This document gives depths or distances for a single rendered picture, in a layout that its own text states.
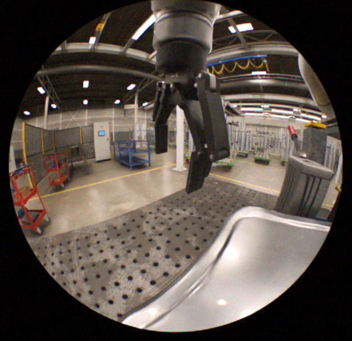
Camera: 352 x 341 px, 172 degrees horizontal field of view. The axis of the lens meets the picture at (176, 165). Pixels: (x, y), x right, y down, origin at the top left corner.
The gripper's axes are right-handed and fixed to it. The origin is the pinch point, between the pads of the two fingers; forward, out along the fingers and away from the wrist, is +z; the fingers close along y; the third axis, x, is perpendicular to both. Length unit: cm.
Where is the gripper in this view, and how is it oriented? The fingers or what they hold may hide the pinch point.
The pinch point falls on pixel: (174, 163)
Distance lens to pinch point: 22.0
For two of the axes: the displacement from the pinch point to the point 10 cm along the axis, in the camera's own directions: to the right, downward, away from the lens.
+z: -0.6, 8.2, 5.7
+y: -4.8, -5.2, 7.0
